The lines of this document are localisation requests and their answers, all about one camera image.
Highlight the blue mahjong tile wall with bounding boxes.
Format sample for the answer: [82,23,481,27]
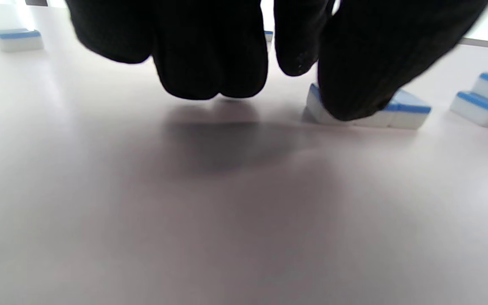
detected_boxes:
[450,73,488,129]
[303,83,432,130]

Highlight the person's left hand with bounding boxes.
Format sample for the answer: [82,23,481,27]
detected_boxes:
[65,0,488,122]

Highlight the blue mahjong tiles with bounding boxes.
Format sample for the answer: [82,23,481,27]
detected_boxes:
[0,28,274,53]

